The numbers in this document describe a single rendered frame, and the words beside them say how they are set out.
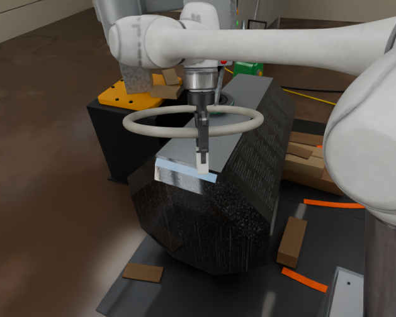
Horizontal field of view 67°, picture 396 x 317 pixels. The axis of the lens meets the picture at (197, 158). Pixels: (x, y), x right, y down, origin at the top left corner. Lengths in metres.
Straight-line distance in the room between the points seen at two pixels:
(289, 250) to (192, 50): 1.60
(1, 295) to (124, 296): 0.81
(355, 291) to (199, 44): 0.85
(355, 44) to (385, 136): 0.28
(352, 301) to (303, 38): 0.78
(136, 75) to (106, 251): 1.25
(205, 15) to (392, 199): 0.61
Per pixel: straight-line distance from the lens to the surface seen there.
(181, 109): 1.29
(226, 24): 1.52
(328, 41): 0.56
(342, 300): 1.08
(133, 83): 2.27
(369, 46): 0.52
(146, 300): 2.02
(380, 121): 0.28
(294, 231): 2.10
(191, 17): 0.79
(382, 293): 0.51
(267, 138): 1.75
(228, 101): 1.77
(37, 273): 2.41
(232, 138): 1.57
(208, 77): 0.80
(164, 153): 1.51
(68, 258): 2.38
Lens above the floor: 1.79
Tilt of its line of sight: 40 degrees down
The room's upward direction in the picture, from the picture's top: 6 degrees counter-clockwise
